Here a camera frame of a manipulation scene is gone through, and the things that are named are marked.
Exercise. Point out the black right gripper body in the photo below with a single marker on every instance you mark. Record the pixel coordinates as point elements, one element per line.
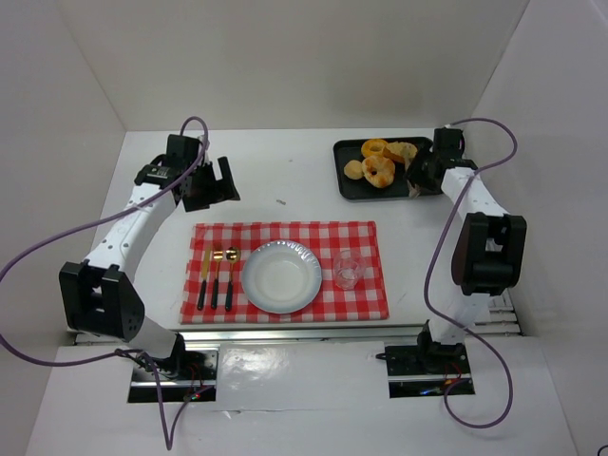
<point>423,170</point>

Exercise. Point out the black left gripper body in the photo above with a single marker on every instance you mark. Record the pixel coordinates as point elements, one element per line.
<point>209,185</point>

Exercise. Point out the metal tongs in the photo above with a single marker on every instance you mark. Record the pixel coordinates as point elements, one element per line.
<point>414,191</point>

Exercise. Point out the toasted bread slice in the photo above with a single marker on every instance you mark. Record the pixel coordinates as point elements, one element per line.
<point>403,152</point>

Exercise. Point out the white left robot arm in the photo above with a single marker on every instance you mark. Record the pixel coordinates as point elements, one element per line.
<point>98,294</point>

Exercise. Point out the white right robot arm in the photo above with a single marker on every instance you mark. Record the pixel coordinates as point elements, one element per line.
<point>488,254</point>

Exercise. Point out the glazed donut bread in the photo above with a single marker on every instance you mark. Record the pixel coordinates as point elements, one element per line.
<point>378,171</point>

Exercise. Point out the small round bun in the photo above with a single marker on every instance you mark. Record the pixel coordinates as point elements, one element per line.
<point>353,170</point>

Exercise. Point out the black rectangular tray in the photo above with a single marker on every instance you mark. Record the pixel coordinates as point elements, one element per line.
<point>361,190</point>

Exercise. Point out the white round plate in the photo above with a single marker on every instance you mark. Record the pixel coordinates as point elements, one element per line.
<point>281,277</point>

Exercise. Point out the clear drinking glass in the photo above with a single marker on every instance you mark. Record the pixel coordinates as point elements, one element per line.
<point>349,267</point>

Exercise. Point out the red white checkered cloth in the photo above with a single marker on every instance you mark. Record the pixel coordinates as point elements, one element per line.
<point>367,301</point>

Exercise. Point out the ring shaped bread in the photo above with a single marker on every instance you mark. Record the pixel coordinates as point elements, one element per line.
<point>373,147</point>

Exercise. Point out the gold fork dark handle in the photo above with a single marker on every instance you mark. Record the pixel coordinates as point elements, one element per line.
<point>218,257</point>

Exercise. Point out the gold spoon dark handle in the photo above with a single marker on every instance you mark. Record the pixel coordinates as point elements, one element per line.
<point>233,256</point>

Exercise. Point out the aluminium rail frame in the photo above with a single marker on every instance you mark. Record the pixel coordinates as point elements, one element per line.
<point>501,313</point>

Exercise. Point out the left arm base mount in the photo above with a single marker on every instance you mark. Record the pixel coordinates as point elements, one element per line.
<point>194,378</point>

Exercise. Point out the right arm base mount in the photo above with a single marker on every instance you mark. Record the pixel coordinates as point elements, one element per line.
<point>427,368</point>

